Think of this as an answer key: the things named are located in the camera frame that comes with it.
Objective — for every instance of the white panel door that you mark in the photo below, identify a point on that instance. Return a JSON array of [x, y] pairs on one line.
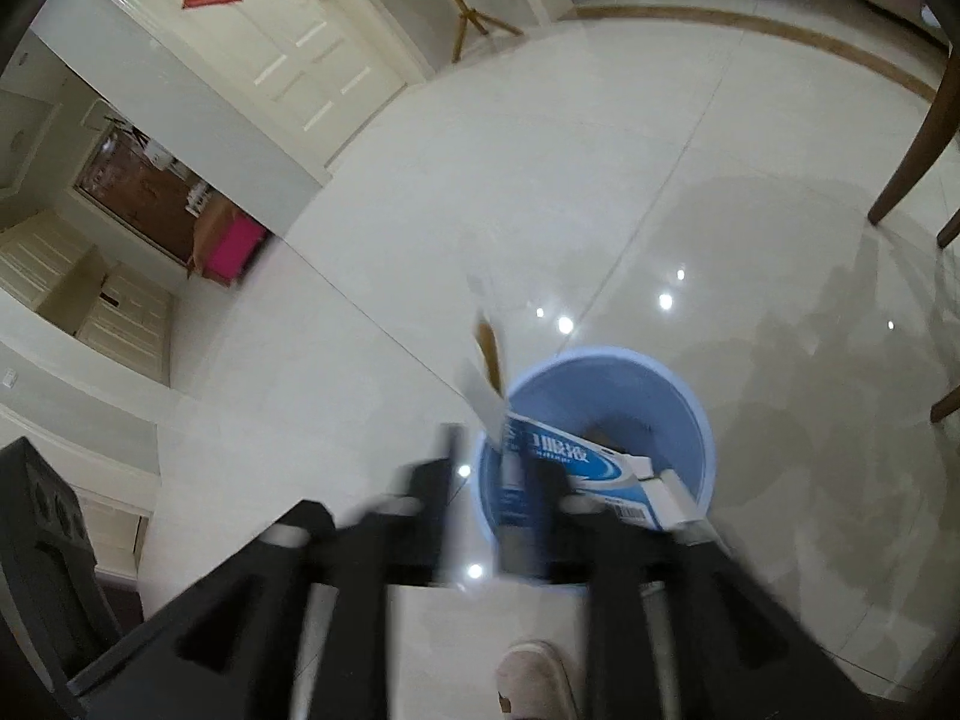
[[277, 30]]

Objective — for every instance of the blue and white carton box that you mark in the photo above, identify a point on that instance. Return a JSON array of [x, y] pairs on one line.
[[596, 465]]

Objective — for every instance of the pink box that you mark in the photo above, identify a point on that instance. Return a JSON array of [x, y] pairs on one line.
[[234, 249]]

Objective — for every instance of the dark wooden chair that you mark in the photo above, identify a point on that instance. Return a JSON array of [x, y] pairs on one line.
[[911, 157]]

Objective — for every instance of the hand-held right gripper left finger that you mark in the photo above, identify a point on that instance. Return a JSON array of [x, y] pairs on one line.
[[435, 525]]

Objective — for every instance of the brown cardboard box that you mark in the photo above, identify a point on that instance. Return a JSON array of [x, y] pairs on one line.
[[208, 236]]

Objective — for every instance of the wooden coat rack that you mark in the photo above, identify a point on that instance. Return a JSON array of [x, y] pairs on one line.
[[469, 15]]

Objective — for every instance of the brown entrance door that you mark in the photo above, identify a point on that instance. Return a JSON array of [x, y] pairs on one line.
[[146, 199]]

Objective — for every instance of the blue plastic trash bin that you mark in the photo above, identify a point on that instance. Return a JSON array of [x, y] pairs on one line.
[[600, 401]]

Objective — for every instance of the person's beige slipper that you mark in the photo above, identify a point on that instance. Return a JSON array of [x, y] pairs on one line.
[[536, 679]]

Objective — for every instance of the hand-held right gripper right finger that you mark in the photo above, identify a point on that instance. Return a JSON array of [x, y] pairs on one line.
[[541, 521]]

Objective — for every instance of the white cabinet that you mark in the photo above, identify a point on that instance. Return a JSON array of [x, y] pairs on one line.
[[82, 300]]

